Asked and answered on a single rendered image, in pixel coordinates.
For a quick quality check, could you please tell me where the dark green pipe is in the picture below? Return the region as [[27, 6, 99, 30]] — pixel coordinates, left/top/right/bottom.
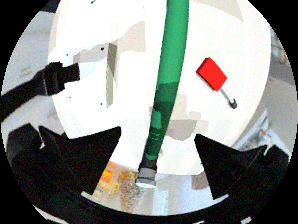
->
[[145, 0, 190, 160]]

